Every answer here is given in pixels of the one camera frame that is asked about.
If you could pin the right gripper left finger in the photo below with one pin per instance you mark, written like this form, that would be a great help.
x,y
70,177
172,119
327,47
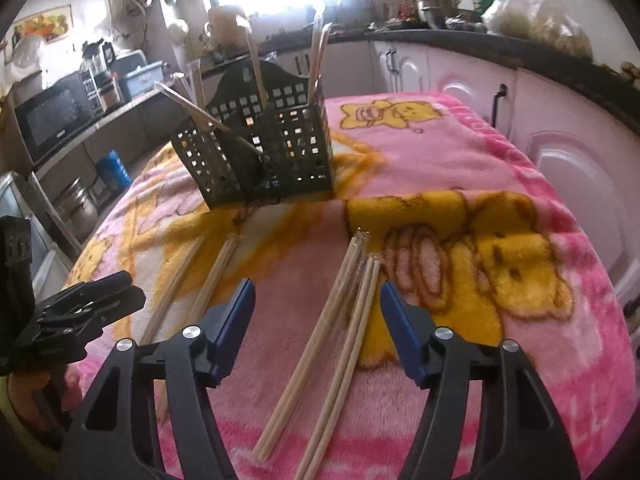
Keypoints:
x,y
114,434

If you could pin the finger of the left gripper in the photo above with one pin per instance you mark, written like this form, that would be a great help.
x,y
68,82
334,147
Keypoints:
x,y
84,309

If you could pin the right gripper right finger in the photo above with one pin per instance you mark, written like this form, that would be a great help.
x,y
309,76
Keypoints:
x,y
488,414

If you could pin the chopsticks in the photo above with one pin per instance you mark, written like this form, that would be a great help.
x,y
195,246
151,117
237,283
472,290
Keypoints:
x,y
169,293
297,383
224,256
335,399

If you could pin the steel pot under shelf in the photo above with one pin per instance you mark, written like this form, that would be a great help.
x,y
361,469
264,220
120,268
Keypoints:
x,y
77,209

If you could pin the blue canister under shelf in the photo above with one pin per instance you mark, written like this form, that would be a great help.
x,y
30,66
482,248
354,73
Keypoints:
x,y
113,173

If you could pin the black microwave oven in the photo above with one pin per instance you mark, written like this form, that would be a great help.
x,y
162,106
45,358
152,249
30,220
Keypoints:
x,y
53,116

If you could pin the pink bear blanket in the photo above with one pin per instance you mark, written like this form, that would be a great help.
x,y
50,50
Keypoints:
x,y
463,224

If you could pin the black plastic utensil basket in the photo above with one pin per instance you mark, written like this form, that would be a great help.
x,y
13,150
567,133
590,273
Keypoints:
x,y
268,154

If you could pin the blue plastic storage box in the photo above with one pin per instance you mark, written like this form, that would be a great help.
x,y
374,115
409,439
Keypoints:
x,y
141,80

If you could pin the blender jug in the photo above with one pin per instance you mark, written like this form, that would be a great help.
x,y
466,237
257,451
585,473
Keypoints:
x,y
98,56

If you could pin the chopstick in basket left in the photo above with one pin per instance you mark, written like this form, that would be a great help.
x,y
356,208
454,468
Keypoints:
x,y
254,57

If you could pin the chopstick in basket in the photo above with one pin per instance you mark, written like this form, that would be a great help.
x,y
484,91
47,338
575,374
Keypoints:
x,y
254,57
320,37

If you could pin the chopstick in basket right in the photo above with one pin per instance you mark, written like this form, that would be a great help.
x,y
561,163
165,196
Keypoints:
x,y
320,37

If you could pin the steel cooking pot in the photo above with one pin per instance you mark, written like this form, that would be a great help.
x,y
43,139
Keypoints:
x,y
435,13

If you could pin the clear bag of food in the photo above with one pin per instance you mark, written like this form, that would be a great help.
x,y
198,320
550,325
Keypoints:
x,y
543,22

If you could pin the fruit picture on wall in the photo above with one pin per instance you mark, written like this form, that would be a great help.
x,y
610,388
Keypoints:
x,y
51,25

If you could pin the black cabinet handle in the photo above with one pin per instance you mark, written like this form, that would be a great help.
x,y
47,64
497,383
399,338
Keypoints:
x,y
499,95

